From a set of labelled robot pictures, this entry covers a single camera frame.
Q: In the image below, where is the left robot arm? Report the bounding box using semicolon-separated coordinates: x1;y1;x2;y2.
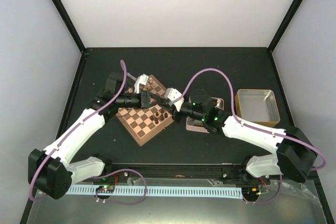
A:
28;72;173;199

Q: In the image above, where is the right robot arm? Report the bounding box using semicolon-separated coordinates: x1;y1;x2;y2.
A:
164;88;317;184

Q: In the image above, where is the white chess pieces group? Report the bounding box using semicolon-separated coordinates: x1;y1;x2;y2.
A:
143;78;154;91

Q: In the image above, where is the wooden chess board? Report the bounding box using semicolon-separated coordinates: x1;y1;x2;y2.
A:
115;74;175;147

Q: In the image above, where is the pile of dark chess pieces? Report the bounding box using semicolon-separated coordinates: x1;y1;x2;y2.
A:
191;98;218;127

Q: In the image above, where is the pink metal tin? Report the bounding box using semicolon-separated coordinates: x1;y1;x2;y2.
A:
185;97;224;133

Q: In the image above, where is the gold metal tin lid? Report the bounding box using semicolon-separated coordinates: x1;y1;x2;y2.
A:
235;89;280;127

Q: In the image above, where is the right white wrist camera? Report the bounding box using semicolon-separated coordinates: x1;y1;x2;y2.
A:
164;88;184;112

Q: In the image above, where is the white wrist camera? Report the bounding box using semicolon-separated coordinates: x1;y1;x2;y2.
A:
164;88;184;112
133;74;149;93

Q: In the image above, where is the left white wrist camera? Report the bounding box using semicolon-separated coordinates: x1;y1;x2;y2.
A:
133;74;149;93

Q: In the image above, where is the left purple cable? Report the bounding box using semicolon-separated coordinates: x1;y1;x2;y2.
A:
28;60;139;202

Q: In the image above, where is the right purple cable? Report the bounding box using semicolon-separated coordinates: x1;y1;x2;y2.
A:
181;68;328;205

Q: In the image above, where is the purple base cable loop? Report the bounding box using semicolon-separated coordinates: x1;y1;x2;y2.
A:
94;168;148;205

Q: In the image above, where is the light blue cable duct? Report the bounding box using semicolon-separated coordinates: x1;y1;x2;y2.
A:
66;185;243;199

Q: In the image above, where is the black frame post left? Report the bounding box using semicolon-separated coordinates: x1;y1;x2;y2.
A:
51;0;86;53

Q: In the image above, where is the black frame post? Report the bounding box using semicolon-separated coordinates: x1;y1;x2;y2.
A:
267;0;303;53
51;0;86;53

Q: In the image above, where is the black frame post right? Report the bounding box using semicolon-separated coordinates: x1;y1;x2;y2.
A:
267;0;303;53

